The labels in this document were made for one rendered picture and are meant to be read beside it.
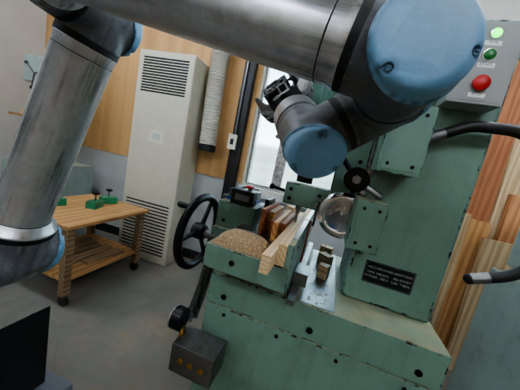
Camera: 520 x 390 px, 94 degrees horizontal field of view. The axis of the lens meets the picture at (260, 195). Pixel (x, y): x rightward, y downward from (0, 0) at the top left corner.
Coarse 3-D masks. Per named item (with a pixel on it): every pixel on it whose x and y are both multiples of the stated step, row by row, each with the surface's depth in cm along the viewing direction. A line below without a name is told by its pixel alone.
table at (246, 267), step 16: (240, 224) 79; (256, 224) 83; (304, 240) 80; (208, 256) 59; (224, 256) 58; (240, 256) 57; (240, 272) 57; (256, 272) 56; (272, 272) 55; (288, 272) 54; (272, 288) 55
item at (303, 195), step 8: (288, 184) 77; (296, 184) 76; (304, 184) 77; (288, 192) 77; (296, 192) 76; (304, 192) 76; (312, 192) 75; (320, 192) 74; (328, 192) 73; (288, 200) 77; (296, 200) 76; (304, 200) 76; (312, 200) 75; (296, 208) 79; (312, 208) 75
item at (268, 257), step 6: (300, 216) 92; (288, 228) 71; (282, 234) 64; (276, 240) 59; (270, 246) 54; (276, 246) 55; (264, 252) 50; (270, 252) 50; (276, 252) 53; (264, 258) 49; (270, 258) 48; (264, 264) 49; (270, 264) 49; (258, 270) 49; (264, 270) 49; (270, 270) 51
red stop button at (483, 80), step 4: (480, 76) 49; (484, 76) 48; (488, 76) 48; (476, 80) 49; (480, 80) 49; (484, 80) 48; (488, 80) 48; (472, 84) 49; (476, 84) 49; (480, 84) 49; (484, 84) 48; (488, 84) 48; (476, 88) 49; (480, 88) 49; (484, 88) 49
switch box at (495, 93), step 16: (512, 32) 47; (496, 48) 48; (512, 48) 48; (496, 64) 48; (512, 64) 48; (464, 80) 50; (496, 80) 49; (448, 96) 51; (464, 96) 50; (496, 96) 49; (480, 112) 54
